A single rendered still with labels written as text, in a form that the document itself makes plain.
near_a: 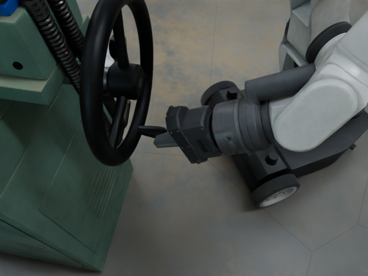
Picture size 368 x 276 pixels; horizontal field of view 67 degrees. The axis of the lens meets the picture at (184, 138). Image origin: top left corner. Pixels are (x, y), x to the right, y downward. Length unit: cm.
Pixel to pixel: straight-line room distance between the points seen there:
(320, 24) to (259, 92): 49
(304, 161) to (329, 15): 58
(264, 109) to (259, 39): 156
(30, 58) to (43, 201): 34
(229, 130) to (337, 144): 94
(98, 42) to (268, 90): 23
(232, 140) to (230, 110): 5
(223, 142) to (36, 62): 28
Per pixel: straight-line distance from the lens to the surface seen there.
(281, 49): 105
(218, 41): 190
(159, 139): 52
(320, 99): 37
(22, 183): 59
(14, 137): 55
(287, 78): 40
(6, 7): 39
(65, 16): 45
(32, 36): 41
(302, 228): 128
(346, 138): 136
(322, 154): 126
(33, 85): 44
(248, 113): 41
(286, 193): 124
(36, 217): 66
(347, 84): 37
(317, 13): 84
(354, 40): 39
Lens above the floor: 115
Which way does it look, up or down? 57 degrees down
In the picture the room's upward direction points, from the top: straight up
